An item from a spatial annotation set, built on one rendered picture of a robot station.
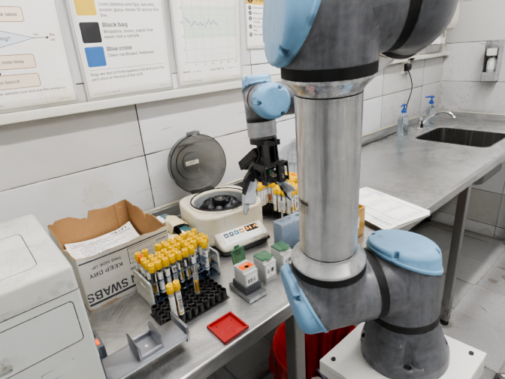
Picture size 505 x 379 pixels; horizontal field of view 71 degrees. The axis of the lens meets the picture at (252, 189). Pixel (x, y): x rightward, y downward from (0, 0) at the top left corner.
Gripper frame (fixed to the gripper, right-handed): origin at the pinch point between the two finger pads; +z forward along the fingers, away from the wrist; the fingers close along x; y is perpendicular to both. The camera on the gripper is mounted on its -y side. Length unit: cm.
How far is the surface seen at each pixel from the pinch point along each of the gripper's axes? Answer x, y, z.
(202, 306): -26.1, 9.5, 15.0
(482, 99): 217, -65, 1
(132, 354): -43.7, 17.7, 13.1
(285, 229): 4.8, 0.3, 8.4
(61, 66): -40, -38, -44
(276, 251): -1.8, 5.5, 11.0
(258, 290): -11.9, 11.5, 15.8
